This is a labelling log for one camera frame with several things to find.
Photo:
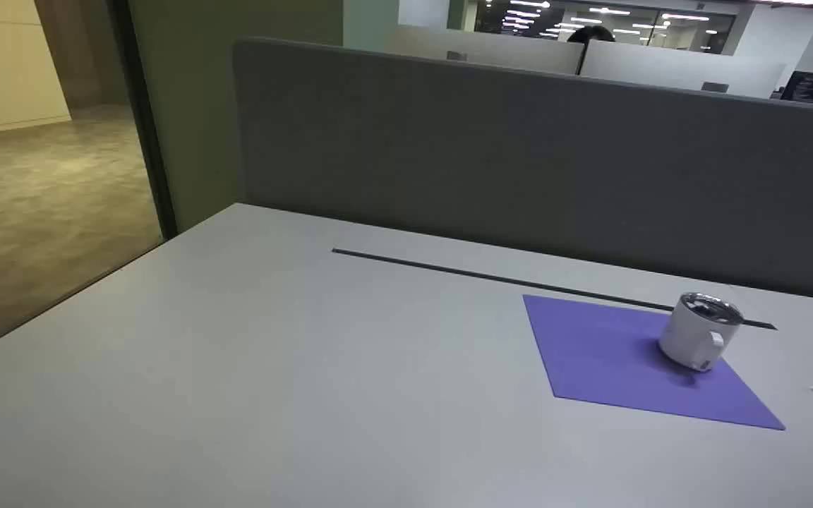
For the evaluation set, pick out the grey desk divider panel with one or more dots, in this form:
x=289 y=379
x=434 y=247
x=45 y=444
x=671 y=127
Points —
x=675 y=180

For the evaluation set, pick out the white mug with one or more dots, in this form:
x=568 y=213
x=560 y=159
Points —
x=699 y=330

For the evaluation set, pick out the white rear divider panel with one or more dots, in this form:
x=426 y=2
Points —
x=681 y=67

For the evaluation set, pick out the purple mat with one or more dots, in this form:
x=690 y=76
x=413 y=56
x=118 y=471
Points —
x=599 y=352

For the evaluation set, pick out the dark door frame post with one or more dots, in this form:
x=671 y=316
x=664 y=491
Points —
x=142 y=113

